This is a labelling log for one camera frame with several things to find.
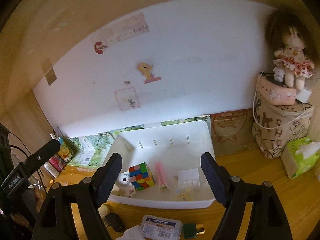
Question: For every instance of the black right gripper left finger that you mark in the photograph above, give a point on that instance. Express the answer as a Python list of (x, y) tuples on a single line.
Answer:
[(95, 192)]

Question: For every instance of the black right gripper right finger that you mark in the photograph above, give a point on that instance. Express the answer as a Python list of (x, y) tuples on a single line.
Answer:
[(230, 191)]

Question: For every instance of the white toy digital camera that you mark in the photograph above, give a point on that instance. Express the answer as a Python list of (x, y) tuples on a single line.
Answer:
[(123, 186)]

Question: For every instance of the black power plug adapter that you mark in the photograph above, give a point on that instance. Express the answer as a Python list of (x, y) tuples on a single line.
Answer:
[(115, 222)]

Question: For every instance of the white USB charger block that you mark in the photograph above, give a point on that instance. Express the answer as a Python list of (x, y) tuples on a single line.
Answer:
[(189, 177)]

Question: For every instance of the clear plastic case with stickers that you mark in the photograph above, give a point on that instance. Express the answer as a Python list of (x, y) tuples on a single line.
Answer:
[(184, 195)]

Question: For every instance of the landscape picture calendar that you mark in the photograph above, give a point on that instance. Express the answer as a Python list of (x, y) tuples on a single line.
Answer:
[(90, 150)]

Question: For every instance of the red pen holder can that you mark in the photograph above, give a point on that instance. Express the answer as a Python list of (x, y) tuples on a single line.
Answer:
[(57, 162)]

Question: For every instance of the colourful rubik's cube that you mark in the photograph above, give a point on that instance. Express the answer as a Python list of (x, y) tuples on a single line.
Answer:
[(141, 177)]

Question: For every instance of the white plastic shaped holder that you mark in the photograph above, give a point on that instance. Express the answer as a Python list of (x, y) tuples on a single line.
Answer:
[(133, 233)]

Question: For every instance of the brown cartoon cardboard panel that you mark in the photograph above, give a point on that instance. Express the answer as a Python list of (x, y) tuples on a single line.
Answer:
[(232, 132)]

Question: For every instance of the clear floss pick box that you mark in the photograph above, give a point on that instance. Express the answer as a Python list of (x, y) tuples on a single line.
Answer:
[(158, 228)]

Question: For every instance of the white plastic storage bin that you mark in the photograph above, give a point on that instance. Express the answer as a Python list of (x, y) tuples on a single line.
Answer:
[(177, 147)]

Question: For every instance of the pink hair clip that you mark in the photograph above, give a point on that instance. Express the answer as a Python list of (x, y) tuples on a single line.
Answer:
[(161, 176)]

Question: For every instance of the green tissue pack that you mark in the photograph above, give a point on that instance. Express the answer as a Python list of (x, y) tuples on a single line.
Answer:
[(299, 156)]

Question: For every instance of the patterned beige fabric bag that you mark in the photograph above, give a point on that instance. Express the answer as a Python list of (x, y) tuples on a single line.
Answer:
[(275, 126)]

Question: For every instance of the pink pencil pouch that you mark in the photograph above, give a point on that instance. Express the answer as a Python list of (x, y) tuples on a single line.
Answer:
[(275, 93)]

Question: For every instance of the brown haired rag doll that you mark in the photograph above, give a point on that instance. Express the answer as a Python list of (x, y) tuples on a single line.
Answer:
[(294, 48)]

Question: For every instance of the pink framed wall sticker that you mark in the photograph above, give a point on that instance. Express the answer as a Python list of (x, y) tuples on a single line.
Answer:
[(127, 99)]

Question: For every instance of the yellow pony wall sticker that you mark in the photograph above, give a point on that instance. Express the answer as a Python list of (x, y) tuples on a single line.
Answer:
[(146, 71)]

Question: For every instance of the red wall sticker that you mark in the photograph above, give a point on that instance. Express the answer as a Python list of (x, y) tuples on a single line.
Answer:
[(99, 47)]

